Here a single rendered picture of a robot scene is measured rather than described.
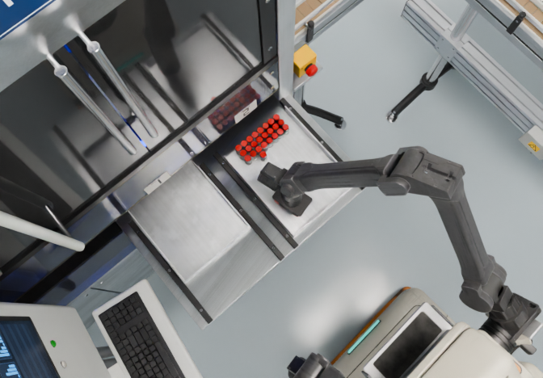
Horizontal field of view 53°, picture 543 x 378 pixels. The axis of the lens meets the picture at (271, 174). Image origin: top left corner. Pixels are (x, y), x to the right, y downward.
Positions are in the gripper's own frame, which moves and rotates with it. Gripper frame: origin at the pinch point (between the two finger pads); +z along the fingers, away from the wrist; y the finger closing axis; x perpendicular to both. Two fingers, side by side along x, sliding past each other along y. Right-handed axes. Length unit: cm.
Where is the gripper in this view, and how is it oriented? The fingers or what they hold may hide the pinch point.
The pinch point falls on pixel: (292, 204)
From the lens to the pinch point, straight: 166.9
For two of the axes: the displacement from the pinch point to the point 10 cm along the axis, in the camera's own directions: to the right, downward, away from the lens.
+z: 0.4, 2.9, 9.6
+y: -8.1, -5.5, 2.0
